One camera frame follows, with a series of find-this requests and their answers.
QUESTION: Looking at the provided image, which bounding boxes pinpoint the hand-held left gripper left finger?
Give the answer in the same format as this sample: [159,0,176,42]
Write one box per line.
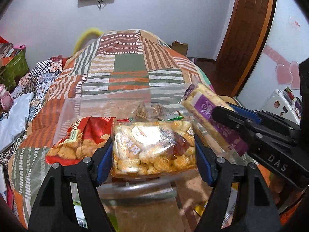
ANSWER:
[28,135,116,232]

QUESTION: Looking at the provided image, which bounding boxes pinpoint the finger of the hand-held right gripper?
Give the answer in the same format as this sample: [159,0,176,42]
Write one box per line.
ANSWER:
[212,105,261,151]
[228,103,298,146]

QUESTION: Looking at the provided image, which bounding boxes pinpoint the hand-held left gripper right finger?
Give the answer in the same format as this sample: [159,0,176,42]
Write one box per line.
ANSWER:
[193,134,283,232]

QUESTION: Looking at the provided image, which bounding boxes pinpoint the purple label cracker packet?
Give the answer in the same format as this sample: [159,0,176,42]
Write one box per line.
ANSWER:
[182,83,249,157]

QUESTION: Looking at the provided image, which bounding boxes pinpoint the red snack packet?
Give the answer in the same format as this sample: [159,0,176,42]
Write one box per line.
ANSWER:
[45,116,115,167]

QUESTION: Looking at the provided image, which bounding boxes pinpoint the clear puffed rice snack packet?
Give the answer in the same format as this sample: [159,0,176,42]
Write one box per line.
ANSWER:
[111,119,197,178]

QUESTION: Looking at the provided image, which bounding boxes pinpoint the clear plastic container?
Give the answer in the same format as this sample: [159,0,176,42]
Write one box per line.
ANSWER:
[58,84,244,200]

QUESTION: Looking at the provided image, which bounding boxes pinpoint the clear cookie bag green zip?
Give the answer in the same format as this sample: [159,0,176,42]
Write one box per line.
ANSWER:
[132,102,184,123]

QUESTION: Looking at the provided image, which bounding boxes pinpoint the yellow fleece blanket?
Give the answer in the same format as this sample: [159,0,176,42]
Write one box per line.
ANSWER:
[217,95,240,107]

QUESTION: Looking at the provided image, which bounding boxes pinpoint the white cabinet with stickers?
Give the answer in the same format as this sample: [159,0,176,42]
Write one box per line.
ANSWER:
[261,89,303,126]

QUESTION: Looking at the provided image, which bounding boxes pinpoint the wooden door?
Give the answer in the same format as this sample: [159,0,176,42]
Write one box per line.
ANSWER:
[214,0,277,97]

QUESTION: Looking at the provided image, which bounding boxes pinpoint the brown cardboard box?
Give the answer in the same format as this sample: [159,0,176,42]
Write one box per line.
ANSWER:
[172,41,189,56]

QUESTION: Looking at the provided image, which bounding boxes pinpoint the striped patchwork bedspread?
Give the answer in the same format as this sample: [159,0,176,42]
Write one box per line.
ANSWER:
[8,29,242,232]

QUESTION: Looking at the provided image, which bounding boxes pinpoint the checked patchwork cloth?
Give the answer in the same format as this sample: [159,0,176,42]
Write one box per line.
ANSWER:
[11,55,64,100]

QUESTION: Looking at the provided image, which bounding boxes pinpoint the pink plush toy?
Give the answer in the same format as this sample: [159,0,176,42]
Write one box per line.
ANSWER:
[0,84,13,111]

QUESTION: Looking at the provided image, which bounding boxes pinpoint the yellow foam tube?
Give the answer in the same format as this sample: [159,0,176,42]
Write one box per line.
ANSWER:
[74,28,104,53]

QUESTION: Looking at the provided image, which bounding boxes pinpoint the green storage bag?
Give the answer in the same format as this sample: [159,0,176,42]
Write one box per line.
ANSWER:
[0,49,29,88]

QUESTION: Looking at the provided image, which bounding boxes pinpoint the pile of papers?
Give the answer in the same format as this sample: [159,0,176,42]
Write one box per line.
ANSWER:
[0,37,15,56]

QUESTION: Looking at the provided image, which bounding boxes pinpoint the pink heart wall stickers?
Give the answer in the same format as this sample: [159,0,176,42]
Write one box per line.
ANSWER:
[263,46,301,88]

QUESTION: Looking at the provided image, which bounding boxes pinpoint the red wall label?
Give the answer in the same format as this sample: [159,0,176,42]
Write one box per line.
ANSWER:
[287,19,303,31]

